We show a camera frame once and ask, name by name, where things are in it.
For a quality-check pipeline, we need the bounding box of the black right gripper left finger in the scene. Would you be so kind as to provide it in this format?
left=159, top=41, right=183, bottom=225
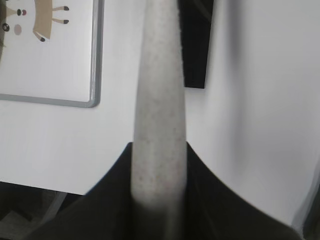
left=26, top=142, right=135, bottom=240

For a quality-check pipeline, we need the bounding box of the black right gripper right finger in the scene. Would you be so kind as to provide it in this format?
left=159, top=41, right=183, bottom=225
left=184, top=145, right=300, bottom=240

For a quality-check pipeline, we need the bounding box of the knife with white speckled handle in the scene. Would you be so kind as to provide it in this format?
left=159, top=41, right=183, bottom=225
left=131, top=0, right=187, bottom=209

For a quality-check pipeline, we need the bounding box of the white grey-rimmed cutting board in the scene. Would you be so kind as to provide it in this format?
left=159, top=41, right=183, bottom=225
left=0, top=0, right=104, bottom=108

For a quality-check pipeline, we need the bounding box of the black knife stand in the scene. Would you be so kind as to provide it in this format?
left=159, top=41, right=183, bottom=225
left=177, top=0, right=214, bottom=89

